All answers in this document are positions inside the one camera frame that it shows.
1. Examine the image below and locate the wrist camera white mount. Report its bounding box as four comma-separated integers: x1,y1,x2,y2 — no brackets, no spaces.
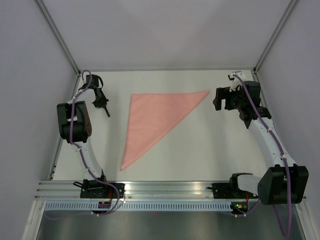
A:
228,70,247,92
80,74,104,90

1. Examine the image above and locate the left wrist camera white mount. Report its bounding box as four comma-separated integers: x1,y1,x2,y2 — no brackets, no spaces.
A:
80,74,104,90

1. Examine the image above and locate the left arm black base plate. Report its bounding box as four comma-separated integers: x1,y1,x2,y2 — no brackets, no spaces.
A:
80,181,125,199

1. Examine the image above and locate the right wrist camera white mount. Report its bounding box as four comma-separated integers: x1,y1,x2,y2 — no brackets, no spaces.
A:
228,70,247,92

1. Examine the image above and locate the right aluminium frame post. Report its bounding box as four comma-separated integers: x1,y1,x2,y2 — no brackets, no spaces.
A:
252,0,300,74

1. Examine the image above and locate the aluminium mounting rail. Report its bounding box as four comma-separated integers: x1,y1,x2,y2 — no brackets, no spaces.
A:
34,180,245,201

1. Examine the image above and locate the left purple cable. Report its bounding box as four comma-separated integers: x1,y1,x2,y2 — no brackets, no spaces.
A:
44,69,126,221

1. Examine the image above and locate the purple cable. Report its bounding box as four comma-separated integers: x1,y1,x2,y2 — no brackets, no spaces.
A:
224,74,293,238
44,69,126,221

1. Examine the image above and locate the white slotted cable duct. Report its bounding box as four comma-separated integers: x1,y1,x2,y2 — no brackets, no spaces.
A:
44,200,232,212

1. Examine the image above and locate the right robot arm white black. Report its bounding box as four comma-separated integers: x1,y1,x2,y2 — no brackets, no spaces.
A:
213,81,309,205

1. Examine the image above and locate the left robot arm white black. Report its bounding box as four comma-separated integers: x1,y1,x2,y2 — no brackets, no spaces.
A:
56,88,109,198

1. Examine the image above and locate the left aluminium frame post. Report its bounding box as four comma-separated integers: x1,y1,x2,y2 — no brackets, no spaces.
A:
33,0,81,75

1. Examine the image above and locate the pink cloth napkin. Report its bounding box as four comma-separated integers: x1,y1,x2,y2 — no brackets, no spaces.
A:
121,90,210,171

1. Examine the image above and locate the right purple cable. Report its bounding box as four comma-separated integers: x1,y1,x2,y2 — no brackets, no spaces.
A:
224,74,293,238

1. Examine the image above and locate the aluminium frame post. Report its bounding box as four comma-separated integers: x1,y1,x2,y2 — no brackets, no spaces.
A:
33,0,81,75
252,0,300,74

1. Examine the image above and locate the steel knife black handle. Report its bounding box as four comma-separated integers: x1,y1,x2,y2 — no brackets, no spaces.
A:
104,107,111,118

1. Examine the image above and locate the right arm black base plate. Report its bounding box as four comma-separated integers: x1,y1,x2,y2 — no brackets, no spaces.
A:
206,182,258,200

